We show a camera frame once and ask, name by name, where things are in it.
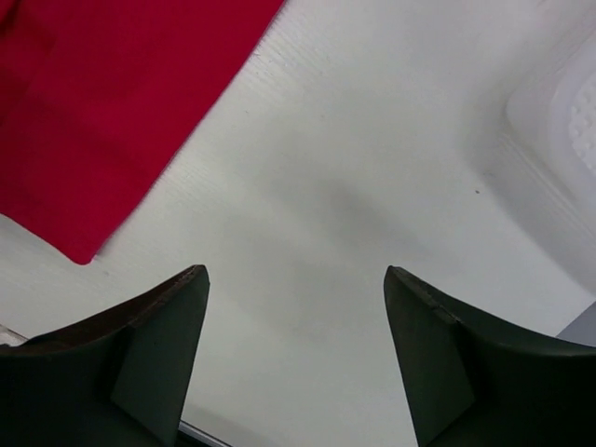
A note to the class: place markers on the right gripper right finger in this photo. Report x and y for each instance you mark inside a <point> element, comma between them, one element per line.
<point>473,379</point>

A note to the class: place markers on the red t-shirt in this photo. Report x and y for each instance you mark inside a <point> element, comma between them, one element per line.
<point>98,96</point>

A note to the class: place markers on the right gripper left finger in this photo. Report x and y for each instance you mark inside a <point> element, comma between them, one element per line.
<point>117,378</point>

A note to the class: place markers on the white plastic basket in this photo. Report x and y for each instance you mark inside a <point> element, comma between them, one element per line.
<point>551,130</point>

